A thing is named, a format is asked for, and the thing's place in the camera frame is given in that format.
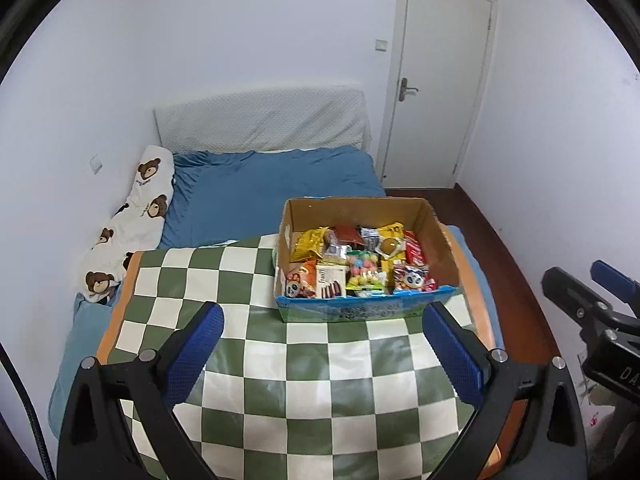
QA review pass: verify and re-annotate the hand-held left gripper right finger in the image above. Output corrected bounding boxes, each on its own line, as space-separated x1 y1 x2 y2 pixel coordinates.
422 301 587 480

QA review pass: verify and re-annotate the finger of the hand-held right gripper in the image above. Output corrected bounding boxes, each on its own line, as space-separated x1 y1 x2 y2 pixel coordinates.
589 259 640 318
542 266 618 333

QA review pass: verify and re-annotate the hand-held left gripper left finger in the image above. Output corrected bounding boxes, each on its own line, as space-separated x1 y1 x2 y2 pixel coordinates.
56 301 226 480

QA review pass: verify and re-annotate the cardboard box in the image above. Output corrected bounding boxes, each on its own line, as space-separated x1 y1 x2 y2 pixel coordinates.
274 196 461 324

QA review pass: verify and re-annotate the white panda snack packet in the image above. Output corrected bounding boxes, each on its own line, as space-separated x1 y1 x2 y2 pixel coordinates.
392 262 439 294

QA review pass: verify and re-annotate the green checkered blanket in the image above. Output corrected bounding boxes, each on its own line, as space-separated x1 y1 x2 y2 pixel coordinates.
95 234 502 480

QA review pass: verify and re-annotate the orange panda snack packet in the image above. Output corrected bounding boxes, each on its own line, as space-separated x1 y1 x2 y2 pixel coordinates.
284 259 319 299

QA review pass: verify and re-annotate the colourful candy packet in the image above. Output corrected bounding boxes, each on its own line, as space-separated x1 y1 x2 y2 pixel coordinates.
345 250 386 291

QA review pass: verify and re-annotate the large yellow snack packet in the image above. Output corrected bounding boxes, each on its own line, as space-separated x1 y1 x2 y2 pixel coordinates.
375 222 407 261

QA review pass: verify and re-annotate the bear print pillow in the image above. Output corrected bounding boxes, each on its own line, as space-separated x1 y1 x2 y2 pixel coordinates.
80 144 176 305

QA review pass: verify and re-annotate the white chocolate stick box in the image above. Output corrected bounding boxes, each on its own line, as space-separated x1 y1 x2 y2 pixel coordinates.
315 262 349 299

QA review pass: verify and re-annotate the black striped snack packet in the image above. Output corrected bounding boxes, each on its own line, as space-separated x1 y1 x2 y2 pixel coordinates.
360 227 384 254

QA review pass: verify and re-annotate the small yellow snack packet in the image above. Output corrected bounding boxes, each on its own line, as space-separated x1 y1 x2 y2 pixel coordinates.
290 227 331 264

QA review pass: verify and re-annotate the dark red snack packet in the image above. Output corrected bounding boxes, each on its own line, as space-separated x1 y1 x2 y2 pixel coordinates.
332 225 364 247

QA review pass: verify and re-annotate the blue bedsheet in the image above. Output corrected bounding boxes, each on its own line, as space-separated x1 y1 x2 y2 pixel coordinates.
159 145 505 351

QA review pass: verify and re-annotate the white headboard cover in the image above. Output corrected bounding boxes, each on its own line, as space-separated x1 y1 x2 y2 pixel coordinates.
152 86 371 154

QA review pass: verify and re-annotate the white door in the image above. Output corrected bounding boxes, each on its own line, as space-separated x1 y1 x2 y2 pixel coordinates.
377 0 499 188

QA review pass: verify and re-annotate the black cable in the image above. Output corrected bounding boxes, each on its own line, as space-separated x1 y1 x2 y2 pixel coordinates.
0 344 57 480

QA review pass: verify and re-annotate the metal door handle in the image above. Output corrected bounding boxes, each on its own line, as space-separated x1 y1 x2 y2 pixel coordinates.
398 77 421 104

